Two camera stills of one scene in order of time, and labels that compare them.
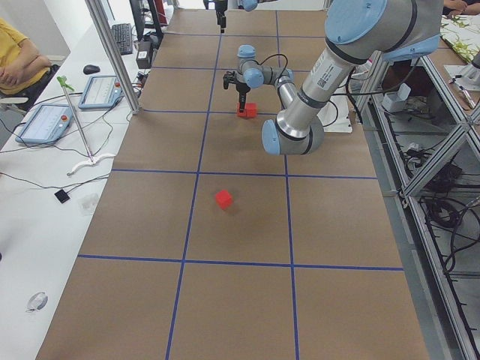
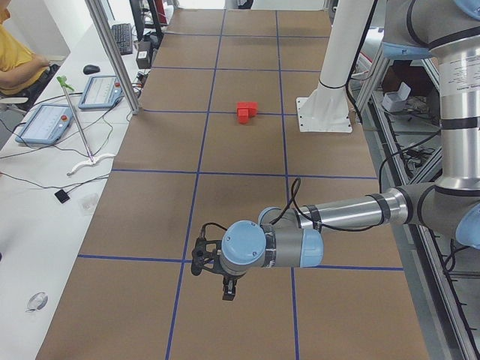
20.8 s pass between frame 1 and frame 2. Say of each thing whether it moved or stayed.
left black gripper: moved
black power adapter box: stayed
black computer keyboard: stayed
